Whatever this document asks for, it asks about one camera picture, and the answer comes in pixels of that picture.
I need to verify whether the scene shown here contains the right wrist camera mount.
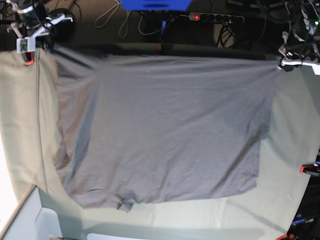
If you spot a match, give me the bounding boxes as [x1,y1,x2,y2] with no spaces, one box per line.
[6,13,75,55]

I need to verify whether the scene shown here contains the red clamp right edge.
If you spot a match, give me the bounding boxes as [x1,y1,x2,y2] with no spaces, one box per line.
[300,161,320,177]

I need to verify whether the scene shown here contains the white bin lower left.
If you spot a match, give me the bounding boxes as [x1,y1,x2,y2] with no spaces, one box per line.
[0,185,63,240]

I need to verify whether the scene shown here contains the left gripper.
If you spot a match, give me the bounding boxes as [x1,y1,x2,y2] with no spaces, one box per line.
[278,31,320,62]

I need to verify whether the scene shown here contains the black round base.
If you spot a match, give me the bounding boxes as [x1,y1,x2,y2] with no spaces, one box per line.
[49,8,76,44]

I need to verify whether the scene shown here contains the black power strip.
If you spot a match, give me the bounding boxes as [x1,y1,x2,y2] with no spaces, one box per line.
[187,12,245,25]

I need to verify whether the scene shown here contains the blue box top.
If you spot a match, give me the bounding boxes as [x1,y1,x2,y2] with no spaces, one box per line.
[120,0,192,11]

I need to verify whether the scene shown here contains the red clamp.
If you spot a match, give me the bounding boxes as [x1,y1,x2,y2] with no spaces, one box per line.
[157,20,167,55]
[22,51,36,66]
[276,233,295,240]

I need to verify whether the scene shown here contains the pale green table cloth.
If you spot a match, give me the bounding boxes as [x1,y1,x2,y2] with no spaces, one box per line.
[0,49,320,240]

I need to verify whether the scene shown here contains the grey t-shirt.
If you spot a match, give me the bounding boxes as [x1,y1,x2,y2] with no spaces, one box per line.
[51,47,283,212]

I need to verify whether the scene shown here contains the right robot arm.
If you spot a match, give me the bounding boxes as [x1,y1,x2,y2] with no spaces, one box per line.
[6,0,57,43]

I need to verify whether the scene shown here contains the red clamp top left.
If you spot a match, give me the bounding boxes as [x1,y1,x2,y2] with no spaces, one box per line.
[22,51,36,66]

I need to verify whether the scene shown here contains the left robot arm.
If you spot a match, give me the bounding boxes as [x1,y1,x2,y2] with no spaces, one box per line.
[278,0,320,65]

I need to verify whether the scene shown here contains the red clamp top centre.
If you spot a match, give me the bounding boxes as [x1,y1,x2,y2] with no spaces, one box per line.
[157,20,167,55]

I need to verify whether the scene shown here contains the red clamp bottom right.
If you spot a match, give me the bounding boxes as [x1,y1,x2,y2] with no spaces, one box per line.
[276,233,295,240]

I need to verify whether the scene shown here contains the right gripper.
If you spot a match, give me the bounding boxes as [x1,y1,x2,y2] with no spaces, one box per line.
[14,11,54,39]

